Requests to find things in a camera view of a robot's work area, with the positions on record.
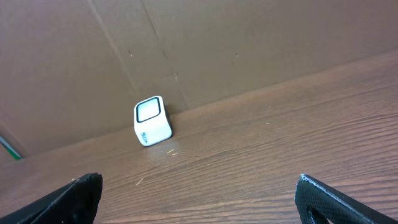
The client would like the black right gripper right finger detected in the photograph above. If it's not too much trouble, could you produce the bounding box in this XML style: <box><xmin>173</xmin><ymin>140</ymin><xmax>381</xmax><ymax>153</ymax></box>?
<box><xmin>294</xmin><ymin>174</ymin><xmax>397</xmax><ymax>224</ymax></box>

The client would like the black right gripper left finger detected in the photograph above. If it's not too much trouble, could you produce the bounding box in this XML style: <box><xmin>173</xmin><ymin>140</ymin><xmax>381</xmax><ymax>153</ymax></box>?
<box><xmin>1</xmin><ymin>172</ymin><xmax>103</xmax><ymax>224</ymax></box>

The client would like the white barcode scanner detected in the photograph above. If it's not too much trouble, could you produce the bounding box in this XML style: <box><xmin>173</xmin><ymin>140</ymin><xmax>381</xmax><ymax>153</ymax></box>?
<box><xmin>134</xmin><ymin>95</ymin><xmax>173</xmax><ymax>147</ymax></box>

